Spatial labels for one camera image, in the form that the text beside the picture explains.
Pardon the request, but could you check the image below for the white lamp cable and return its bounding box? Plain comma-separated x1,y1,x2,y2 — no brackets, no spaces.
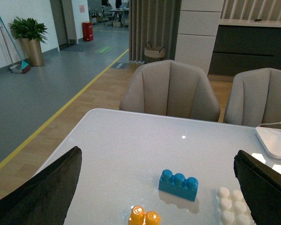
257,120,281,128

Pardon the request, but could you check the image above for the dark cabinet counter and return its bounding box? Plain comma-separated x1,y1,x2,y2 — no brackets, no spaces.
209,25,281,76

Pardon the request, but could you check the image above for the beige chair right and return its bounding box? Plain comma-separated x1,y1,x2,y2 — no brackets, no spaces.
223,68,281,129

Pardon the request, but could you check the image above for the beige chair left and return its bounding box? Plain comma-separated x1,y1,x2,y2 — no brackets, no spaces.
119,60,221,122

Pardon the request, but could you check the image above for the white desk lamp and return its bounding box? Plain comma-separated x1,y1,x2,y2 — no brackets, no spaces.
256,127,281,159

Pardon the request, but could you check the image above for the beige chair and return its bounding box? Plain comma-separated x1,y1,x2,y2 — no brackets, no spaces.
119,60,221,122
223,68,281,129

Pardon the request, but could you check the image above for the white studded base plate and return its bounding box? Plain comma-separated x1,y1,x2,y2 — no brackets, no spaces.
215,187,256,225

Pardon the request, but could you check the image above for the teal broom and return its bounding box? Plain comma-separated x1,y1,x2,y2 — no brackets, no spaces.
0,16,31,74

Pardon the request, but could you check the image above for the yellow two-stud block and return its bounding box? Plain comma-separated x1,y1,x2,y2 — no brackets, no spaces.
128,205,161,225

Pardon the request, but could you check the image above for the potted green plant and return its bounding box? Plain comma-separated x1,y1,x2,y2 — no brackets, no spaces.
10,17,47,67

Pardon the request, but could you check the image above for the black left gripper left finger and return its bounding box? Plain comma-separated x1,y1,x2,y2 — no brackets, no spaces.
0,146,82,225

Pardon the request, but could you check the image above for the grey dustpan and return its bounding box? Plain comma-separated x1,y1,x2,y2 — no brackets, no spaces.
9,64,23,74

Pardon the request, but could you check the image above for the red bin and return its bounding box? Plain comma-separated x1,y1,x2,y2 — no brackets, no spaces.
82,22,94,41

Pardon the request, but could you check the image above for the woven laundry basket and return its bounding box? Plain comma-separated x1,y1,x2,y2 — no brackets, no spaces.
144,41,166,64

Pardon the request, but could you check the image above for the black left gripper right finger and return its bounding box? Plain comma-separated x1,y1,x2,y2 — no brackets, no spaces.
234,150,281,225

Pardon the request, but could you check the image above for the blue three-stud block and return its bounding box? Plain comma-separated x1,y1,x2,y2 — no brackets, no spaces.
158,169,199,202

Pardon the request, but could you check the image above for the white pillar cabinet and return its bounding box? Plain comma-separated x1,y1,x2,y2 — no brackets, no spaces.
175,0,224,74

